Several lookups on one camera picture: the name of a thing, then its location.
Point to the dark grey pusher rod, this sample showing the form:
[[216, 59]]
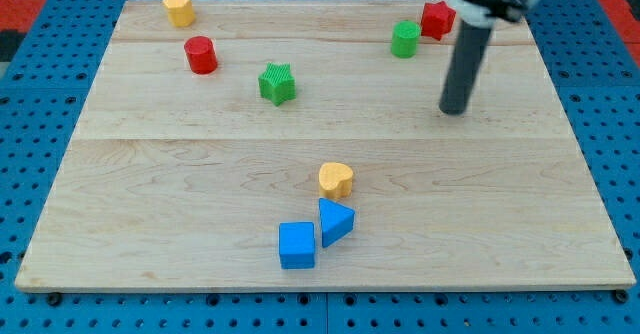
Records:
[[468, 53]]

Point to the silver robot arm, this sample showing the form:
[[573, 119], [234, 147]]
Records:
[[477, 21]]

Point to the red star block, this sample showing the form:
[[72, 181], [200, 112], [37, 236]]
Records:
[[437, 20]]

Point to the green star block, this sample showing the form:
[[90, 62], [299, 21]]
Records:
[[277, 83]]

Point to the green cylinder block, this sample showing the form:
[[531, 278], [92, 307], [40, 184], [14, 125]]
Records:
[[405, 39]]

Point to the yellow heart block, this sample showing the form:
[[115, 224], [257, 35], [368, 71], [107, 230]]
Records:
[[335, 180]]

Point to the blue triangle block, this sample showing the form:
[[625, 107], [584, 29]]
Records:
[[336, 221]]

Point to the wooden board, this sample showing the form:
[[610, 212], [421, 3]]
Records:
[[281, 146]]

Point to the blue cube block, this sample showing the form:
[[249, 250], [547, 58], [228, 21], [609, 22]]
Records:
[[296, 245]]

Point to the red cylinder block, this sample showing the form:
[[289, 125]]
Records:
[[201, 55]]

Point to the yellow hexagon block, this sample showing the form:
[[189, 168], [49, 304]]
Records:
[[180, 13]]

